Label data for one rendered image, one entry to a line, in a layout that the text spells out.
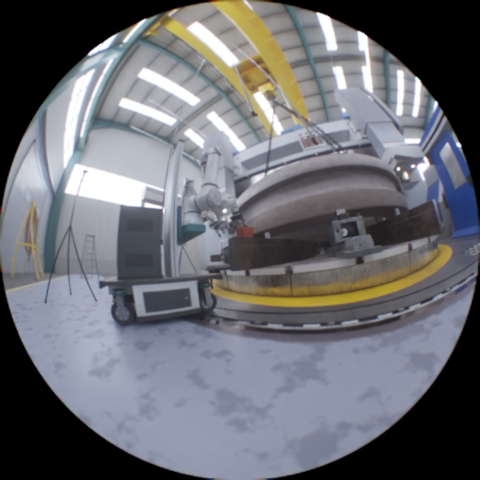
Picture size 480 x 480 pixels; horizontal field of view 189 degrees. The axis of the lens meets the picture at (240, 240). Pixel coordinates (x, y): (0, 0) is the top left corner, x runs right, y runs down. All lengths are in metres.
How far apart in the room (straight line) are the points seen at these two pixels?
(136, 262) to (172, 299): 0.35
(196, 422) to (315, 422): 0.27
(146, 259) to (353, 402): 1.20
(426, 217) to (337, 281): 1.43
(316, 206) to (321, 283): 1.01
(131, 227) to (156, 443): 1.09
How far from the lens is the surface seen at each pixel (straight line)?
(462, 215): 5.06
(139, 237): 1.09
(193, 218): 1.17
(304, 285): 1.42
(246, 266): 1.63
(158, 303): 1.02
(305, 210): 1.99
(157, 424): 0.48
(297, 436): 0.42
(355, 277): 1.42
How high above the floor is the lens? 0.39
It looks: 9 degrees up
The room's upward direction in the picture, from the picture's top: 6 degrees counter-clockwise
